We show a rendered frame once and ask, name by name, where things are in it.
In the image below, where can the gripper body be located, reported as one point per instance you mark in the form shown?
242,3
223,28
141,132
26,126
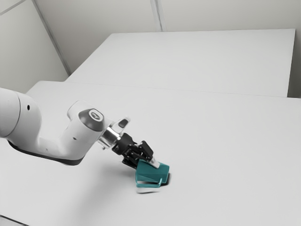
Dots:
125,145

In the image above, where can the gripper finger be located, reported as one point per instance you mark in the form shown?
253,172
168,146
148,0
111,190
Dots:
147,153
129,164

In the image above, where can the teal faceted mug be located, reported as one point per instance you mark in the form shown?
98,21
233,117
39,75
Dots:
154,173

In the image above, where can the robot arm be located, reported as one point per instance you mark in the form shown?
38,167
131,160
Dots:
54,131

